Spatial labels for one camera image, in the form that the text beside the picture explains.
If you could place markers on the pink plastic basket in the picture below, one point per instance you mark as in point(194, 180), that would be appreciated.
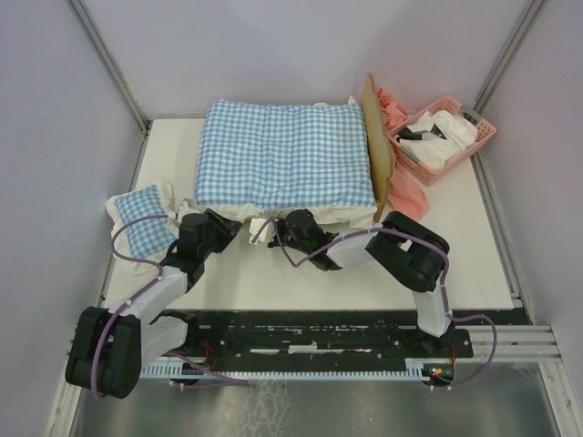
point(485, 130)

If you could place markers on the aluminium corner post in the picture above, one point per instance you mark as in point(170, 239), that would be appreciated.
point(89, 27)
point(525, 23)

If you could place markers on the black white object in basket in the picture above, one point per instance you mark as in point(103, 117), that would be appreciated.
point(426, 135)

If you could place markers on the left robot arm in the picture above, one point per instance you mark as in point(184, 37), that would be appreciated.
point(111, 346)

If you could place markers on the left aluminium corner post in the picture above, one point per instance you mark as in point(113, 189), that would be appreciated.
point(89, 27)

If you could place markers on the white cloth in basket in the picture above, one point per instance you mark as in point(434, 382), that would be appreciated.
point(461, 135)

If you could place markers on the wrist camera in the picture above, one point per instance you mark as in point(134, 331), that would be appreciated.
point(185, 207)
point(262, 230)

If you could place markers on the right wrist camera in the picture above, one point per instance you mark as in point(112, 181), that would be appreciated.
point(262, 230)

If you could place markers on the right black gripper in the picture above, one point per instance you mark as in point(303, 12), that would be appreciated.
point(275, 242)

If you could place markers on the wooden pet bed frame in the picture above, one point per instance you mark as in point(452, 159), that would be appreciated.
point(381, 153)

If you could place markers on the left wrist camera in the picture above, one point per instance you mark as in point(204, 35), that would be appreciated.
point(185, 207)

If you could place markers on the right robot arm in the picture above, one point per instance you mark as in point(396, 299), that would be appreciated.
point(414, 255)

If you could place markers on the blue checkered mattress cushion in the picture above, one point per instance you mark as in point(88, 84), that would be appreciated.
point(260, 161)

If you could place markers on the small blue checkered pillow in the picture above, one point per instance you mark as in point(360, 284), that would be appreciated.
point(145, 225)

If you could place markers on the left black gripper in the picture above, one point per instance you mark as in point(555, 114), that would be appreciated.
point(226, 228)

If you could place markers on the right aluminium corner post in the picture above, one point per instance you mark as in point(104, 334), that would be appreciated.
point(525, 23)

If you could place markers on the white slotted cable duct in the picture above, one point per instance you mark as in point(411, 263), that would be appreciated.
point(178, 370)

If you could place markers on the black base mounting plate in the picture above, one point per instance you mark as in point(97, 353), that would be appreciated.
point(386, 334)

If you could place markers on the pink crumpled cloth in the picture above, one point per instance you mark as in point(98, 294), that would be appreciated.
point(405, 195)

